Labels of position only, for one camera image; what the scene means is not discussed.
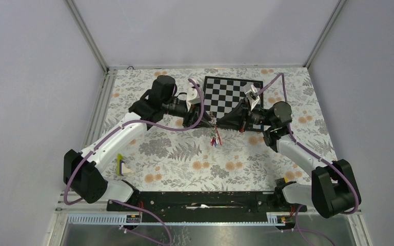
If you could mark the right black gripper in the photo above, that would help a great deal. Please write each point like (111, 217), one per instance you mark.
(239, 118)

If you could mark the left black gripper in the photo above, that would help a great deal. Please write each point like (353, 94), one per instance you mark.
(192, 116)

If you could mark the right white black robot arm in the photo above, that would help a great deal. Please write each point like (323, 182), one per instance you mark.
(333, 189)

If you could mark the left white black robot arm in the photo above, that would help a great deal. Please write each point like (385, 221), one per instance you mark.
(83, 170)

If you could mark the floral patterned mat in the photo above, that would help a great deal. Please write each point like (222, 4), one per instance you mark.
(175, 160)

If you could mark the black white checkerboard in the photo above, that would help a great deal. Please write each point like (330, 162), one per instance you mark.
(223, 94)

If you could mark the green white small block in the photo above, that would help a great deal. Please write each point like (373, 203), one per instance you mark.
(121, 168)

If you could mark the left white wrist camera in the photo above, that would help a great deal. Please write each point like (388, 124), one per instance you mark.
(192, 97)

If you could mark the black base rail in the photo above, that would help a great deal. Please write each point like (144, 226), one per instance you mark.
(208, 207)

